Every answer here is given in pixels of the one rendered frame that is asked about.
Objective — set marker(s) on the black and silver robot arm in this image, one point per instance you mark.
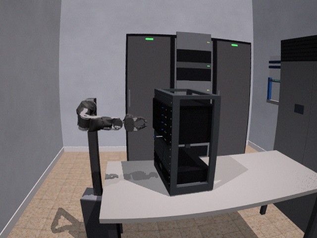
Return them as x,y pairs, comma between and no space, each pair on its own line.
86,111

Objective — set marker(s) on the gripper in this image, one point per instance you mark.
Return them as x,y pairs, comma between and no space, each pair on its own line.
129,123

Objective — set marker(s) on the black server rack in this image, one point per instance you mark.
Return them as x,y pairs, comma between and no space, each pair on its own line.
177,122

